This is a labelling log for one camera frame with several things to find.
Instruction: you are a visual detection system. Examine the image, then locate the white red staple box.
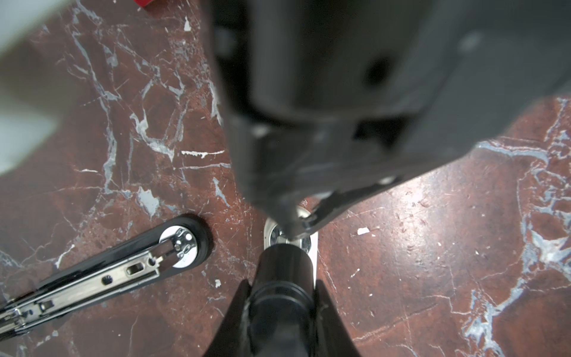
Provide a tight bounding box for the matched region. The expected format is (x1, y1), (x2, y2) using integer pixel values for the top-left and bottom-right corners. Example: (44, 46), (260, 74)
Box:
(134, 0), (154, 8)

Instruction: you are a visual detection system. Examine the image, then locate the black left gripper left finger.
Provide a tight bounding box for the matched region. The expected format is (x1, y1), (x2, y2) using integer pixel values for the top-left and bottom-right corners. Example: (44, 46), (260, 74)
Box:
(203, 280), (251, 357)

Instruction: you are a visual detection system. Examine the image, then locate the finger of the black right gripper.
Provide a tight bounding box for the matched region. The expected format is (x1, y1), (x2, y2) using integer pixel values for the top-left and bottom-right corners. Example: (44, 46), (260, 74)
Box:
(267, 196), (312, 240)

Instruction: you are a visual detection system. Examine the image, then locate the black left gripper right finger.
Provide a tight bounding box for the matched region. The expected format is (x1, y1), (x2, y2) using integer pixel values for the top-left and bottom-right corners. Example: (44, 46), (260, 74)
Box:
(314, 280), (361, 357)

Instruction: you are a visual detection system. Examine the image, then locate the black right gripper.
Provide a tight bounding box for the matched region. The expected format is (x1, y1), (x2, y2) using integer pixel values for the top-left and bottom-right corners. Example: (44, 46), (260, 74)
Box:
(201, 1), (570, 229)

